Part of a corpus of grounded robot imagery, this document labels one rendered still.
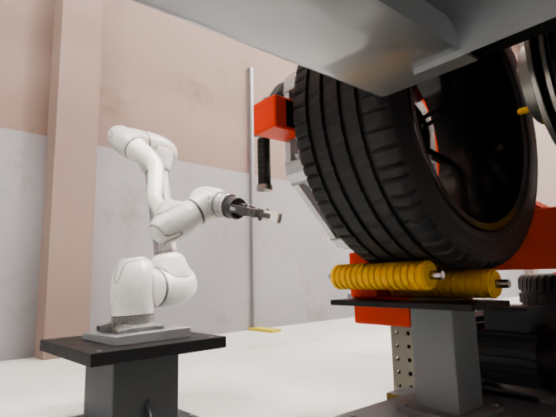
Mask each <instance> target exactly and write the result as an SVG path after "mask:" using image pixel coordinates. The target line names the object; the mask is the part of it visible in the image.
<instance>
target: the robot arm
mask: <svg viewBox="0 0 556 417"><path fill-rule="evenodd" d="M108 142H109V144H110V145H111V147H112V148H113V149H114V150H115V151H117V152H118V153H119V154H121V155H122V156H124V157H126V158H127V159H129V160H131V161H135V162H137V163H138V165H139V166H140V167H141V171H142V172H143V174H144V175H145V177H146V199H147V203H148V206H149V214H150V221H151V223H150V226H149V233H150V235H151V237H152V243H153V251H154V256H153V257H152V258H151V260H149V259H146V258H145V257H143V256H139V257H132V258H124V259H121V260H120V261H119V263H118V264H117V265H116V266H115V269H114V271H113V276H112V279H111V289H110V306H111V321H110V322H108V323H106V324H100V325H97V331H98V332H102V333H115V334H124V333H135V332H141V331H148V330H155V329H163V328H165V325H164V324H158V323H156V322H155V319H154V308H155V307H169V306H174V305H178V304H182V303H184V302H185V301H187V300H189V299H190V298H191V297H192V296H193V295H194V294H195V292H196V290H197V286H198V282H197V278H196V276H195V274H194V273H193V271H192V270H190V268H189V266H188V264H187V262H186V260H185V257H184V256H183V255H181V254H180V253H178V247H177V241H178V240H180V239H181V238H183V237H186V236H187V235H189V234H191V233H192V232H193V231H194V230H196V229H197V228H198V227H199V226H201V225H202V224H204V223H206V222H208V221H210V220H213V219H215V218H225V219H232V218H233V219H239V218H242V217H243V216H250V217H254V218H258V220H259V221H261V219H263V220H266V221H270V222H273V223H281V218H282V213H276V212H272V211H270V210H269V209H268V208H267V209H266V210H265V209H261V208H256V207H254V206H251V205H250V204H247V203H246V201H245V200H244V199H243V198H241V197H237V196H236V195H235V194H231V193H228V192H224V191H223V190H221V189H218V188H214V187H208V186H204V187H199V188H197V189H195V190H194V191H193V192H192V193H191V194H190V197H189V198H188V199H186V200H185V201H184V202H181V201H177V200H173V199H171V194H170V182H169V175H168V173H170V170H171V166H172V165H173V164H174V163H175V162H176V160H177V156H178V151H177V149H176V147H175V145H174V144H173V143H172V142H171V141H169V140H168V139H166V138H165V137H162V136H160V135H157V134H155V133H152V132H145V131H142V130H138V129H135V128H130V127H129V128H128V127H125V126H114V127H112V128H110V129H109V131H108Z"/></svg>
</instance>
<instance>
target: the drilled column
mask: <svg viewBox="0 0 556 417"><path fill-rule="evenodd" d="M395 331H396V332H395ZM396 344H397V345H396ZM391 350H392V364H393V379H394V391H395V390H398V389H401V388H404V387H407V386H408V387H413V388H415V369H414V356H413V343H412V331H411V328H407V327H396V326H391ZM398 370H399V371H398ZM399 383H400V384H399Z"/></svg>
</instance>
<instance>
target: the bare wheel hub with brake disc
mask: <svg viewBox="0 0 556 417"><path fill-rule="evenodd" d="M524 43H525V44H524V45H522V47H521V49H520V52H519V54H518V61H517V70H516V73H517V75H518V77H519V82H520V89H521V93H522V95H523V98H524V101H525V104H526V106H527V108H528V109H529V111H530V113H531V115H532V116H533V118H534V119H535V120H536V121H537V122H539V123H541V124H545V126H546V128H547V130H548V132H549V135H550V136H551V138H552V140H553V142H554V144H555V146H556V83H555V80H554V73H553V70H552V66H551V62H550V58H549V49H548V43H547V37H546V33H544V34H542V35H540V36H536V37H534V38H532V39H529V40H527V41H524ZM542 118H543V120H542Z"/></svg>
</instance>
